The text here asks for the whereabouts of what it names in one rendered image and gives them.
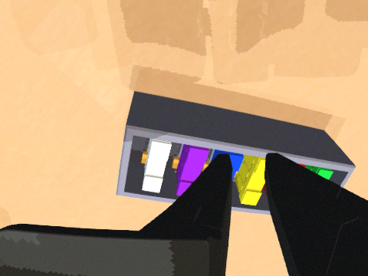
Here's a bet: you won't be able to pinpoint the dark grey fuse block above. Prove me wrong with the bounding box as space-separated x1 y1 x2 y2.
116 91 356 203

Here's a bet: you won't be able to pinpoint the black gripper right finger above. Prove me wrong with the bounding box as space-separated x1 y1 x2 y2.
264 153 368 276

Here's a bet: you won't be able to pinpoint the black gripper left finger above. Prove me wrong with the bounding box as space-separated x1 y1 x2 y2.
0 154 233 276

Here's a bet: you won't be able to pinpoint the purple fuse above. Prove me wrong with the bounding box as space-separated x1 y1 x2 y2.
176 144 209 196

